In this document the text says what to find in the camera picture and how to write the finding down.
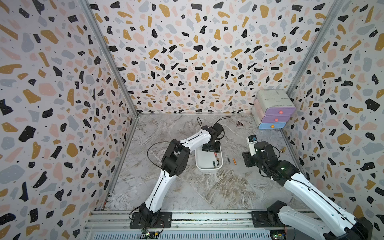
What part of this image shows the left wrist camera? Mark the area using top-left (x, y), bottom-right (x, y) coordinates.
top-left (211, 122), bottom-right (225, 141)

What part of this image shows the aluminium corner post left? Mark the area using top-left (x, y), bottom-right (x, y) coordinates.
top-left (79, 0), bottom-right (138, 119)

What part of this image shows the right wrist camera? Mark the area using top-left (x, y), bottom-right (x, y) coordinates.
top-left (247, 135), bottom-right (258, 156)

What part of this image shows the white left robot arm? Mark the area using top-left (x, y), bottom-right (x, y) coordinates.
top-left (130, 123), bottom-right (225, 229)

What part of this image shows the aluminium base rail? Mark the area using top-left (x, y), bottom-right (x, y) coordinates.
top-left (83, 209), bottom-right (340, 240)

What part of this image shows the white plastic storage box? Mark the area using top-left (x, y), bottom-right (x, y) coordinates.
top-left (195, 147), bottom-right (223, 174)

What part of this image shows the pastel drawer organiser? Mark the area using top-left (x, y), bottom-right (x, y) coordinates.
top-left (251, 90), bottom-right (296, 130)

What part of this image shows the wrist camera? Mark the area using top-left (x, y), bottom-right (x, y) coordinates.
top-left (247, 135), bottom-right (258, 156)
top-left (211, 122), bottom-right (225, 141)

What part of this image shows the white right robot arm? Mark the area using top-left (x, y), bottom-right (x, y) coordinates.
top-left (242, 136), bottom-right (373, 240)

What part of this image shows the aluminium corner post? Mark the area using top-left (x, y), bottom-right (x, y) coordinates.
top-left (287, 0), bottom-right (345, 97)
top-left (79, 0), bottom-right (138, 119)

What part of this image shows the aluminium corner post right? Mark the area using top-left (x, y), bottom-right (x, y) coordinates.
top-left (287, 0), bottom-right (345, 97)

